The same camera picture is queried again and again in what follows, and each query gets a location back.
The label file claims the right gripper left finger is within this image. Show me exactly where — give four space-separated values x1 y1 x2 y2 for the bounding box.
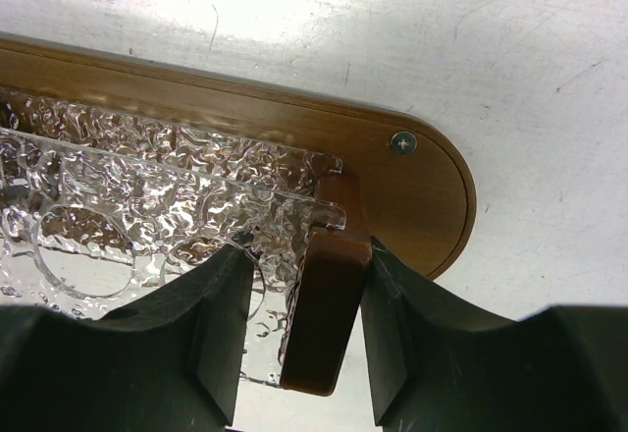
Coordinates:
1 245 254 431

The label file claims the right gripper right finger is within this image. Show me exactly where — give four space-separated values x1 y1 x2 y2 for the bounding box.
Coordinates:
361 242 627 431

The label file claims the clear rack with brown ends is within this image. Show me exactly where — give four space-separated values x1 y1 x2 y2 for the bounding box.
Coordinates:
1 89 372 396

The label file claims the brown wooden oval tray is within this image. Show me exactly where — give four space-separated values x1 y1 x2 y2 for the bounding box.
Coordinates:
1 33 477 278

